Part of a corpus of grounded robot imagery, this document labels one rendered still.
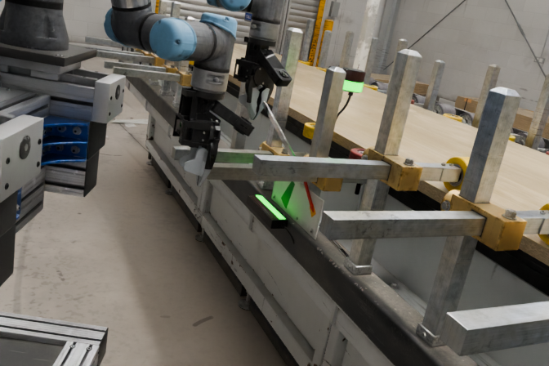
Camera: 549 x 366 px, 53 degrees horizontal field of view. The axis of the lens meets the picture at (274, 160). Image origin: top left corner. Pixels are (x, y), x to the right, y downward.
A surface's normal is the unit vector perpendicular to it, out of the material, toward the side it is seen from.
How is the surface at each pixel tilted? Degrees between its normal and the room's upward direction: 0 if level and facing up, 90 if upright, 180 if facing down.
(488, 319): 0
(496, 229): 90
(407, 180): 90
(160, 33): 89
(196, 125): 90
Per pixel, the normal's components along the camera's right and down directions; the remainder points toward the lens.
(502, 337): 0.41, 0.32
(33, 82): 0.01, 0.28
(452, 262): -0.90, -0.04
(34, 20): 0.43, 0.02
